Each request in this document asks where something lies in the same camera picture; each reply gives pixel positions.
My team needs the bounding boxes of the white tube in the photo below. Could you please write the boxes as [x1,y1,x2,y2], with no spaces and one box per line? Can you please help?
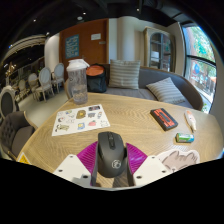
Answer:
[184,109,198,133]

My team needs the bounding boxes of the group of white chairs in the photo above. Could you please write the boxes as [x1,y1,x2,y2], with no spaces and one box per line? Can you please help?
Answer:
[11,62,66,103]

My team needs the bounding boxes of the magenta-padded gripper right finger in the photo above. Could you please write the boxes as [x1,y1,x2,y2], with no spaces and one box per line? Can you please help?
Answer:
[125,142,172,188]

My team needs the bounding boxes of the black computer mouse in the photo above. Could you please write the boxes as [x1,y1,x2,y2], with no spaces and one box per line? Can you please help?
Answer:
[96,131,129,179]

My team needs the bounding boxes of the white round-back chair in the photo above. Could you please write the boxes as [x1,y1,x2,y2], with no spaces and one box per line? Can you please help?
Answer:
[0,85,20,119]

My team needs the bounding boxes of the flat-lying striped cushion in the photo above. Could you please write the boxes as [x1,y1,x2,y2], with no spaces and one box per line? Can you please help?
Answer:
[145,76,186,105]

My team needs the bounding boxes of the yellow sticker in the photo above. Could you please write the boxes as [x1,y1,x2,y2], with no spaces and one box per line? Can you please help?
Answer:
[16,152,33,165]

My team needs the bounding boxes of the white sticker sheet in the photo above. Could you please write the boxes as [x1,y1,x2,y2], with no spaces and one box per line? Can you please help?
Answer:
[51,104,111,137]

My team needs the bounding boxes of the grey tufted chair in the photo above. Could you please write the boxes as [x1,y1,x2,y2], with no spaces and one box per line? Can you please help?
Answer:
[0,110,38,159]

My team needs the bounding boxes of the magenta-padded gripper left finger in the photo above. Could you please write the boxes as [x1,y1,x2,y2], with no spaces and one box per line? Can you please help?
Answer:
[53,141,100,188]

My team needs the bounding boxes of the large glass window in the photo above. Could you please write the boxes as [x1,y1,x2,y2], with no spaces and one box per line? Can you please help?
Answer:
[182,24,217,114]

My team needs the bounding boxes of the upright striped cushion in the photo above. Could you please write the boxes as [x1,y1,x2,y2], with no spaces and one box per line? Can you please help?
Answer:
[108,59,142,90]

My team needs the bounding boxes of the arched wooden shelf cabinet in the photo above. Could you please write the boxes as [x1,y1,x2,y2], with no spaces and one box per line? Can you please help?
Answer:
[143,26,177,73]

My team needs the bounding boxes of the blue poster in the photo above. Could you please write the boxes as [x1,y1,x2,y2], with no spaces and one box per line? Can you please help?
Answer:
[64,34,81,60]

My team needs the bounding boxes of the grey curved sofa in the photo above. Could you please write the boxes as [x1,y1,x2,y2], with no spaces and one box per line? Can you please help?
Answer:
[99,64,204,111]

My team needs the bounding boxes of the white door sign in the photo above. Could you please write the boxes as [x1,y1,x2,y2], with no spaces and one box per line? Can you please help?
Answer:
[90,32,102,41]

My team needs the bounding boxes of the green pack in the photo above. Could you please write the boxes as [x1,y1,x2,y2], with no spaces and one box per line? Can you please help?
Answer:
[175,132,195,144]

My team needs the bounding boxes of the brown wooden door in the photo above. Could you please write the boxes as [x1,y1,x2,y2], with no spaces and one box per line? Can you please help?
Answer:
[59,18,110,73]

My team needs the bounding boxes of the clear shaker bottle white lid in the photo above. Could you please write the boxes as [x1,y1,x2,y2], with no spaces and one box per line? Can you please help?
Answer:
[66,58,90,106]

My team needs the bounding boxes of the cat-shaped mouse pad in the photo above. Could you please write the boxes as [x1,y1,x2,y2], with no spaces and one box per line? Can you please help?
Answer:
[155,148,201,173]

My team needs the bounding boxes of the black and red box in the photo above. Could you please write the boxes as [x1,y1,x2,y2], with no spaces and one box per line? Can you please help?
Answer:
[149,107,179,132]

